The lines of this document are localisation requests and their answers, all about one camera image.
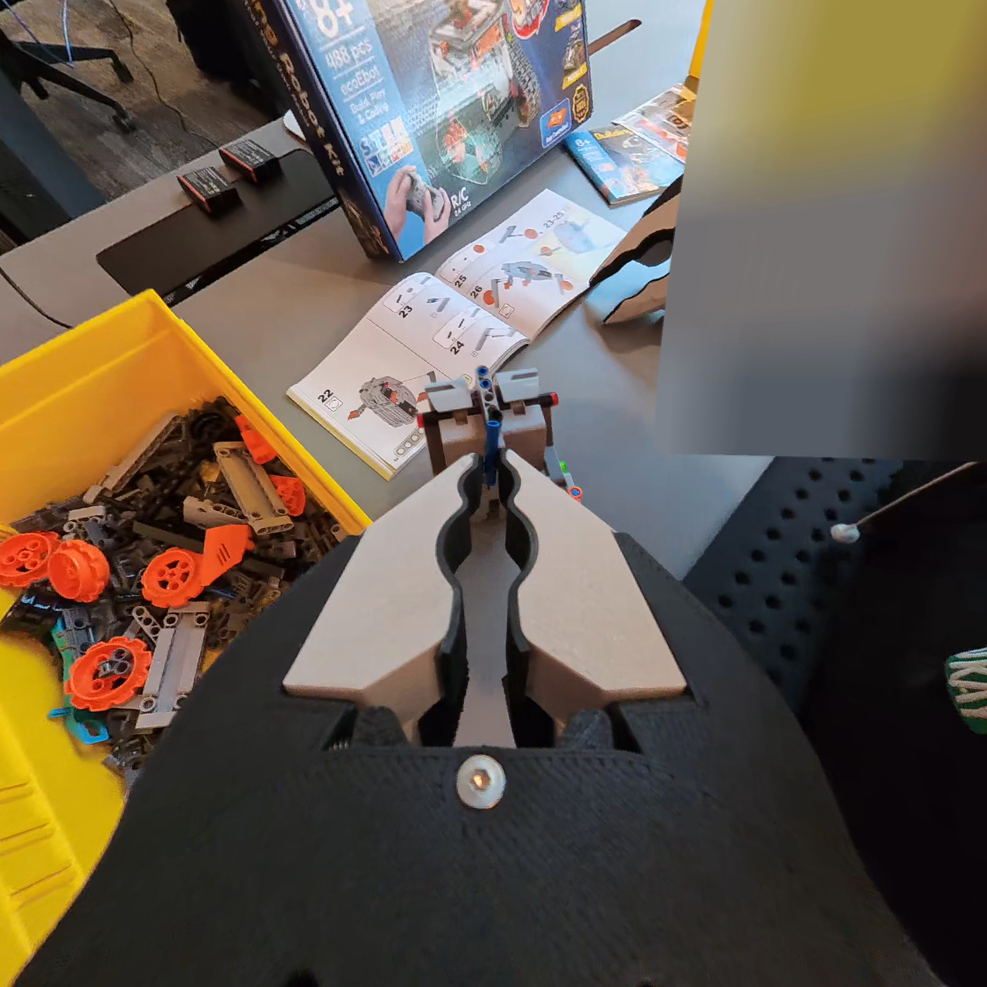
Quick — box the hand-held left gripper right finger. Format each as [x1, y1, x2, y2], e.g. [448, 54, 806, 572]
[499, 449, 690, 745]

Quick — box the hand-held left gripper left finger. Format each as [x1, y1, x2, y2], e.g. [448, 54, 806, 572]
[280, 454, 480, 748]

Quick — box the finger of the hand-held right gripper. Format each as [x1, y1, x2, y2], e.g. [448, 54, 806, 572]
[601, 261, 670, 326]
[589, 177, 682, 288]

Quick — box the grey partly built robot model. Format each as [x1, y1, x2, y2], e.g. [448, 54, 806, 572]
[415, 367, 583, 525]

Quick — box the pile of building pieces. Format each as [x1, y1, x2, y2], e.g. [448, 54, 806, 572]
[0, 397, 347, 780]

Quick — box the yellow parts bin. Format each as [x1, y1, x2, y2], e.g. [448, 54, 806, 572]
[0, 289, 372, 987]

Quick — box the black desk mat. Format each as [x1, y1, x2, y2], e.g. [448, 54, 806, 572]
[96, 147, 340, 296]

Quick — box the blue cover manual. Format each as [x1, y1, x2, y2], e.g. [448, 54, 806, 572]
[565, 127, 663, 206]

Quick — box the sticker sheet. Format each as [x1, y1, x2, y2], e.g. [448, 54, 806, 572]
[612, 84, 695, 164]

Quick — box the orange curved panel piece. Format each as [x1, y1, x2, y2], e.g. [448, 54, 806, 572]
[198, 527, 254, 588]

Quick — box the orange toothed wheel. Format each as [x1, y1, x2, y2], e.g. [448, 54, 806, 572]
[48, 538, 111, 603]
[0, 530, 61, 589]
[141, 548, 205, 609]
[63, 636, 153, 712]

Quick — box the blue robot kit box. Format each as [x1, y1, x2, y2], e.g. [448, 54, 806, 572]
[245, 0, 594, 263]

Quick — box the open instruction booklet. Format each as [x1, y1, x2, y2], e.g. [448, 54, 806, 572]
[286, 189, 627, 481]

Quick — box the person's black hoodie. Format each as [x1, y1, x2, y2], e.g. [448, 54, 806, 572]
[801, 459, 987, 987]

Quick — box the black office chair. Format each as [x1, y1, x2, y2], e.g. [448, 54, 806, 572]
[0, 0, 138, 134]

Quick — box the long grey frame piece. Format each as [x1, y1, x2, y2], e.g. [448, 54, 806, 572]
[213, 441, 296, 535]

